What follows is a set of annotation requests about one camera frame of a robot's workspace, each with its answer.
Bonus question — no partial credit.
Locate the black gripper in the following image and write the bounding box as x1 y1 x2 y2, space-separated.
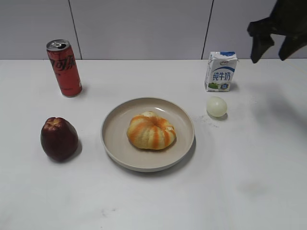
247 0 307 64

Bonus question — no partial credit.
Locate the orange striped croissant bread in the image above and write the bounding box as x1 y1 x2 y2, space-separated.
127 111 176 150

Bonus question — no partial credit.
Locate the beige round plate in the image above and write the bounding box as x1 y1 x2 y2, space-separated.
101 97 196 173

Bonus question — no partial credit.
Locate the white milk carton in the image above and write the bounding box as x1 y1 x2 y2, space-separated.
204 51 237 92

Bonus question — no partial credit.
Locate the pale white egg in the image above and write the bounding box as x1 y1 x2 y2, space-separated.
206 96 227 117

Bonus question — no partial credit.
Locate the red cola can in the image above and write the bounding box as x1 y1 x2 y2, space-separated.
46 39 82 97

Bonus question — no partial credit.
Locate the dark red apple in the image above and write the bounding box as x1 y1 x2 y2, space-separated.
40 117 79 161

